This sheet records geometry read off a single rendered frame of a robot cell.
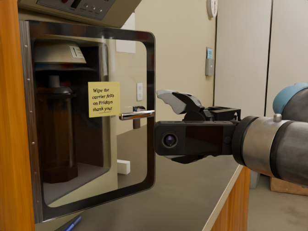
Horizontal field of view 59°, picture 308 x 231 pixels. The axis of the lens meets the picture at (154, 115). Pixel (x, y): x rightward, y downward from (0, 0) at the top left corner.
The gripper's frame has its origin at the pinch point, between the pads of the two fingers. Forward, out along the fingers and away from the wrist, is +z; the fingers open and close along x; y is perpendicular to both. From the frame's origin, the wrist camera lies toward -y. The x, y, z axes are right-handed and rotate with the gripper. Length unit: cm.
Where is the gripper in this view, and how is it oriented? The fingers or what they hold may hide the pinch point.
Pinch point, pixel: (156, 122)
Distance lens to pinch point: 52.1
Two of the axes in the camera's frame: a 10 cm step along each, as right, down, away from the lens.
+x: 0.0, -9.9, -1.6
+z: -6.0, -1.3, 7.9
